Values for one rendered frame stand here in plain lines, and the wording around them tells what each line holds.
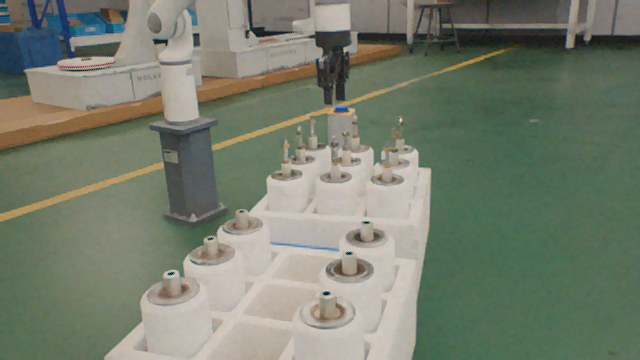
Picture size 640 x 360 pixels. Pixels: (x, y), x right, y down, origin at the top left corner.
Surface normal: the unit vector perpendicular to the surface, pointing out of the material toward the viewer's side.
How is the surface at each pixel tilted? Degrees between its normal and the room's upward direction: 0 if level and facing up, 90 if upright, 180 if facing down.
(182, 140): 92
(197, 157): 90
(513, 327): 0
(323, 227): 90
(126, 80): 90
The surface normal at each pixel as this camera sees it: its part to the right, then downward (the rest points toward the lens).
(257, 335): -0.30, 0.34
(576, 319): -0.04, -0.94
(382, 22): -0.59, 0.29
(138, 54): 0.80, 0.17
